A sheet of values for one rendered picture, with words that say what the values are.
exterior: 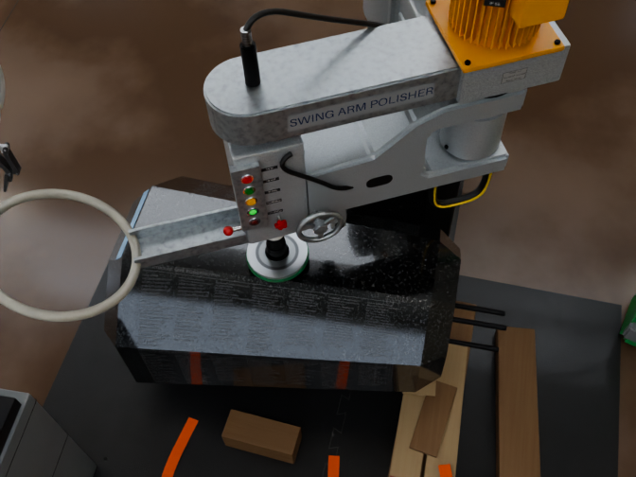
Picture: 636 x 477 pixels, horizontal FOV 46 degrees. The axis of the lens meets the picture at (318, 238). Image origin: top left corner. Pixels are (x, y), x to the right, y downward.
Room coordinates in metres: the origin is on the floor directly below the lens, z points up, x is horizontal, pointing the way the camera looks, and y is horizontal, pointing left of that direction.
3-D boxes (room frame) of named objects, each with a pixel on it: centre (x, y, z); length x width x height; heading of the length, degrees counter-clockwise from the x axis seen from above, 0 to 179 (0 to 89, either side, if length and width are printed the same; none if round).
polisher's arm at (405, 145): (1.48, -0.24, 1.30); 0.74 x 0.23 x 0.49; 103
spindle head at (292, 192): (1.43, 0.07, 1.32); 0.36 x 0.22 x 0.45; 103
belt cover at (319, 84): (1.49, -0.20, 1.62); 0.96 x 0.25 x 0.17; 103
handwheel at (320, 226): (1.32, 0.00, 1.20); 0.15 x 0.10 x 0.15; 103
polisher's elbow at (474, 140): (1.56, -0.50, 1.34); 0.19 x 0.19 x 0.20
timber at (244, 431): (1.03, 0.27, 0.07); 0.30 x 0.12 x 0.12; 72
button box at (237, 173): (1.28, 0.19, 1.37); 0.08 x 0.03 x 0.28; 103
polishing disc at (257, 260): (1.41, 0.14, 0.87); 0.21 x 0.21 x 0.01
